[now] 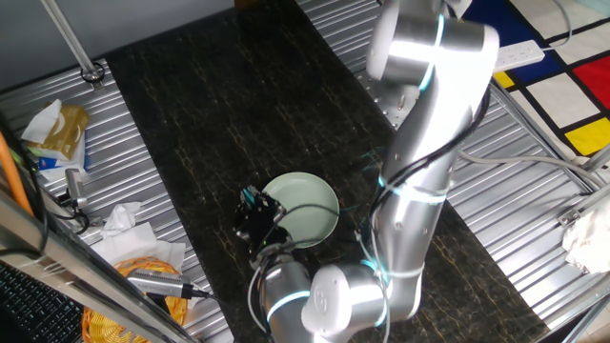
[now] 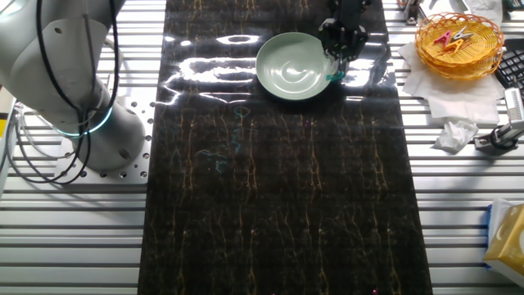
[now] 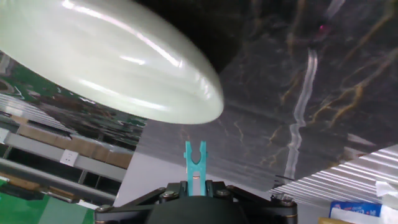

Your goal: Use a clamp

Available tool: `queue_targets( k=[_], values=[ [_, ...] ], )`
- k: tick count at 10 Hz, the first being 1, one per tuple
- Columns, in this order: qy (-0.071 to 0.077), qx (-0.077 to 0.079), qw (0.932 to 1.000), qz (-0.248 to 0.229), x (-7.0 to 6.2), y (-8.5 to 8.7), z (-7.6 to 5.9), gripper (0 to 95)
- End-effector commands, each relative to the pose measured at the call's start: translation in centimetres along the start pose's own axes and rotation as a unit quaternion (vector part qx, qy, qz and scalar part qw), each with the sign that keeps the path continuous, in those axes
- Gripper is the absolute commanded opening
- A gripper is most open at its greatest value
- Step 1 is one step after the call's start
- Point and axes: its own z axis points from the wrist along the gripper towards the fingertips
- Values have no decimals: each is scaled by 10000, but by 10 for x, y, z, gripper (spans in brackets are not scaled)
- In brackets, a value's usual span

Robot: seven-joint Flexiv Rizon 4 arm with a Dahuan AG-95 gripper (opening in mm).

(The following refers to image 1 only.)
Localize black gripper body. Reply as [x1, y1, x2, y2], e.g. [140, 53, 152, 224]
[234, 199, 293, 249]

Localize pale green round plate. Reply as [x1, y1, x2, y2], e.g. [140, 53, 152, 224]
[261, 171, 340, 249]

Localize black marble pattern mat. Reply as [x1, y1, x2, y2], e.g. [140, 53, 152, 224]
[103, 0, 552, 343]

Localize crumpled white tissue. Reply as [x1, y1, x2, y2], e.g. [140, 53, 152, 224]
[100, 201, 143, 239]

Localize yellow wicker basket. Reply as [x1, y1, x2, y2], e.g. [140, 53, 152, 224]
[80, 256, 190, 343]

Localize gold tissue box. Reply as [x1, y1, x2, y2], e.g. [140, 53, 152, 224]
[21, 98, 92, 161]

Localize blue white tissue pack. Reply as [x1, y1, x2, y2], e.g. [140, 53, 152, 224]
[28, 132, 90, 182]

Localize orange tube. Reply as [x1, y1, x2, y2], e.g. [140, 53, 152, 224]
[0, 131, 34, 215]

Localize black keyboard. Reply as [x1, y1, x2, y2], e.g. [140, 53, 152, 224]
[0, 261, 85, 343]

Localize thin aluminium pole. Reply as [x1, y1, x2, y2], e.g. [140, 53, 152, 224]
[40, 0, 106, 91]

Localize white power strip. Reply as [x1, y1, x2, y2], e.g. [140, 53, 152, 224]
[493, 39, 546, 74]

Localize aluminium corner profile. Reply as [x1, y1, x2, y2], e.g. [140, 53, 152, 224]
[556, 183, 610, 229]

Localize colourful squares floor mat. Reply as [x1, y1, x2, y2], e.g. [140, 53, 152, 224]
[459, 0, 610, 158]

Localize bunched white cloth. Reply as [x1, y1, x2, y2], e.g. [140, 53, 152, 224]
[561, 199, 610, 275]

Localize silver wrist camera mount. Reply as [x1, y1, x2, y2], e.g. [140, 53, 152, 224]
[250, 240, 296, 262]

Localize silver camera with plug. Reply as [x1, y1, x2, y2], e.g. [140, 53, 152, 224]
[126, 267, 214, 301]

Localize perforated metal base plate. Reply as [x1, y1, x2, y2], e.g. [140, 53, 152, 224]
[356, 71, 420, 131]

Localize silver camera on mount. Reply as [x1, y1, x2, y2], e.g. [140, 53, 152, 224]
[64, 168, 90, 210]

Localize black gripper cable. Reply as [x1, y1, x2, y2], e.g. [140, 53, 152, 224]
[259, 85, 492, 268]

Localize aluminium frame beam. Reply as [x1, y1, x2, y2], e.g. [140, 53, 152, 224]
[0, 188, 199, 343]

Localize thick grey base cable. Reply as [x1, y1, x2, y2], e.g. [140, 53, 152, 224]
[457, 150, 609, 190]

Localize grey power strip cord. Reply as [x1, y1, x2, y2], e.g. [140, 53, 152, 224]
[540, 0, 573, 52]

